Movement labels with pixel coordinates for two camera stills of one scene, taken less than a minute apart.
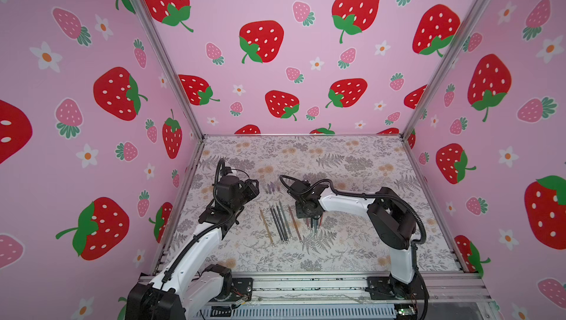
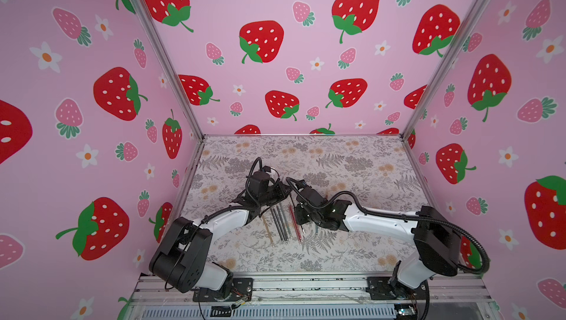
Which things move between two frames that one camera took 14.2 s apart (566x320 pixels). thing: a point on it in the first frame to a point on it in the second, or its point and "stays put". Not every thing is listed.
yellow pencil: [266, 225] stays put
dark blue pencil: [276, 224] stays put
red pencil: [295, 225] stays put
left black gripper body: [245, 194] to [271, 196]
